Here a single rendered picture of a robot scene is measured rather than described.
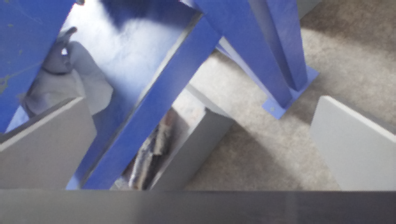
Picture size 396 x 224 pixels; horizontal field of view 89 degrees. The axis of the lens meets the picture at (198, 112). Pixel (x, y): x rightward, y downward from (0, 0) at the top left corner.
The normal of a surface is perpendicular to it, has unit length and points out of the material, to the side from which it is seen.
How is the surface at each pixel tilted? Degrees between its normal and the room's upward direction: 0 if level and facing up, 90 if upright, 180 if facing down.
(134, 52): 0
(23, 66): 90
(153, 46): 0
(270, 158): 0
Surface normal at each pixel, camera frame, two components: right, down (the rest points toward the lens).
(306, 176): -0.50, -0.17
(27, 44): 0.62, 0.61
